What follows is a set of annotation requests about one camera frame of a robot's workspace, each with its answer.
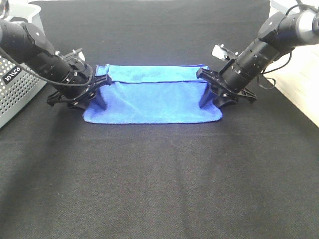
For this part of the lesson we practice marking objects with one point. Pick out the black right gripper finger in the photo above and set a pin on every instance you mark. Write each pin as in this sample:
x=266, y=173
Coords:
x=206, y=74
x=207, y=96

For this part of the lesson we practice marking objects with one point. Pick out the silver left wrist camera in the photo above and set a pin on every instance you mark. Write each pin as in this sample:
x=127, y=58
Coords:
x=76, y=54

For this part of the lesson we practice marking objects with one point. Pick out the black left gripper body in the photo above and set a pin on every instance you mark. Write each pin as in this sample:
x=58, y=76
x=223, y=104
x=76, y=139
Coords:
x=75, y=90

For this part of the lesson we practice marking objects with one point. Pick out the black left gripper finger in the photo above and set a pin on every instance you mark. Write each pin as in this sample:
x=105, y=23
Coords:
x=98, y=81
x=99, y=100

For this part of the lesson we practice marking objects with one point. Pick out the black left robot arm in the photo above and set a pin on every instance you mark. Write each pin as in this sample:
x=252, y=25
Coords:
x=22, y=42

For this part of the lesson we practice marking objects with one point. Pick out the grey perforated laundry basket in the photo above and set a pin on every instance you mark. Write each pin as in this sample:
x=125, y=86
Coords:
x=17, y=87

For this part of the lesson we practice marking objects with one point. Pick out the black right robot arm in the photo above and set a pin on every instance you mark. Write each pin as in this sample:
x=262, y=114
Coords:
x=278, y=36

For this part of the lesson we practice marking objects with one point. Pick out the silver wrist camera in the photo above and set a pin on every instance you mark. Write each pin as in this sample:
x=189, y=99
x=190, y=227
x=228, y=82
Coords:
x=222, y=53
x=76, y=54

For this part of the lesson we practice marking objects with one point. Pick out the blue microfiber towel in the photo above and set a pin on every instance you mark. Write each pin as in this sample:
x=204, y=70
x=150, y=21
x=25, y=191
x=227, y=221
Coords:
x=151, y=94

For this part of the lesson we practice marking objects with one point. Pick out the white slotted storage bin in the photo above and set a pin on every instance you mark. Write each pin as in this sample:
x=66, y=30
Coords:
x=299, y=80

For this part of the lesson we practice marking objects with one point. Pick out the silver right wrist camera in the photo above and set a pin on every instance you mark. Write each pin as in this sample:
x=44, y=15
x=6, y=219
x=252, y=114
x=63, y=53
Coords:
x=222, y=53

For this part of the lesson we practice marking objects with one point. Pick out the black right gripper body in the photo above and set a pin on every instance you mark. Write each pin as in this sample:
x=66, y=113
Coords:
x=230, y=86

